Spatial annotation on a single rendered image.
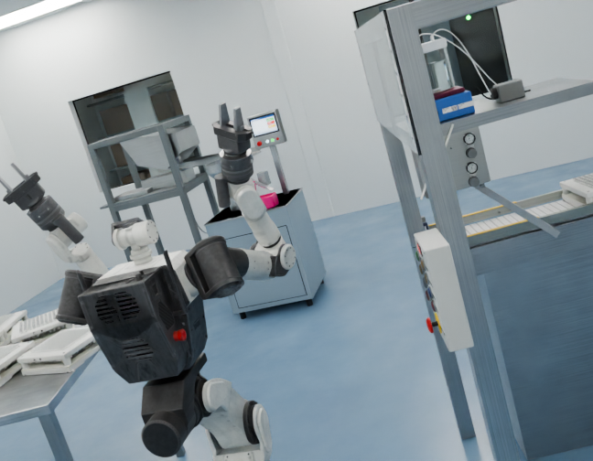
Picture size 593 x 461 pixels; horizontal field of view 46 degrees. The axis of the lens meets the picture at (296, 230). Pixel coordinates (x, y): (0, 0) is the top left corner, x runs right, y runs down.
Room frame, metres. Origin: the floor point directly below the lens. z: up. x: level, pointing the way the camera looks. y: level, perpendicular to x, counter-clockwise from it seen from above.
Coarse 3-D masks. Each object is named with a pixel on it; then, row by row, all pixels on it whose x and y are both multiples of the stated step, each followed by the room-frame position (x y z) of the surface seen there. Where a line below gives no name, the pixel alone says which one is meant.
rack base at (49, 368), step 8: (96, 344) 2.52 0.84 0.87; (88, 352) 2.45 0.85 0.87; (72, 360) 2.41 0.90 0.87; (80, 360) 2.41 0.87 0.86; (32, 368) 2.46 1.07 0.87; (40, 368) 2.43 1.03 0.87; (48, 368) 2.41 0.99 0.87; (56, 368) 2.39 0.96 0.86; (64, 368) 2.37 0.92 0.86; (72, 368) 2.37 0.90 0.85
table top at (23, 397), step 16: (96, 352) 2.59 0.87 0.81; (80, 368) 2.42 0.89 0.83; (16, 384) 2.40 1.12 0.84; (32, 384) 2.36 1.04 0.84; (48, 384) 2.31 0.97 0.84; (64, 384) 2.27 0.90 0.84; (0, 400) 2.29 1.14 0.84; (16, 400) 2.24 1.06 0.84; (32, 400) 2.20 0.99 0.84; (48, 400) 2.16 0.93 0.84; (0, 416) 2.14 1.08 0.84; (16, 416) 2.14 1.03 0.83; (32, 416) 2.13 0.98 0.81
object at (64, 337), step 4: (64, 332) 2.60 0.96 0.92; (68, 332) 2.60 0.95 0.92; (72, 332) 2.58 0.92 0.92; (76, 332) 2.56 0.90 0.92; (80, 332) 2.54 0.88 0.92; (60, 336) 2.58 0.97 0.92; (64, 336) 2.56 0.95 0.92; (68, 336) 2.54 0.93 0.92; (72, 336) 2.53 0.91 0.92; (76, 336) 2.51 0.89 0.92; (52, 340) 2.54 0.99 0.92; (56, 340) 2.53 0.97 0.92; (60, 340) 2.51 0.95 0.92; (64, 340) 2.50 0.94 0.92; (68, 340) 2.49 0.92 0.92; (44, 344) 2.53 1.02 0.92; (48, 344) 2.52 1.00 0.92; (52, 344) 2.50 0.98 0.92; (56, 344) 2.48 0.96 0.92; (60, 344) 2.46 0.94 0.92; (64, 344) 2.45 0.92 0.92; (40, 348) 2.50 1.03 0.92
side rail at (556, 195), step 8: (552, 192) 2.56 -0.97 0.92; (560, 192) 2.55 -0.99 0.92; (520, 200) 2.57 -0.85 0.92; (528, 200) 2.56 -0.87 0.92; (536, 200) 2.56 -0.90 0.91; (544, 200) 2.56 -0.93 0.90; (552, 200) 2.56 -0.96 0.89; (504, 208) 2.57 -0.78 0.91; (472, 216) 2.58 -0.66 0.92; (480, 216) 2.58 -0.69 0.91; (488, 216) 2.57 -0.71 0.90; (464, 224) 2.58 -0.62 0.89
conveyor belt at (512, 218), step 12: (552, 204) 2.53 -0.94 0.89; (564, 204) 2.48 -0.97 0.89; (504, 216) 2.55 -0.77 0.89; (516, 216) 2.51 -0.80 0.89; (540, 216) 2.43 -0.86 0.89; (468, 228) 2.54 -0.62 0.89; (480, 228) 2.49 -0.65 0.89; (492, 228) 2.45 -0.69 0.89; (540, 228) 2.31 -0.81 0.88; (492, 240) 2.32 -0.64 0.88
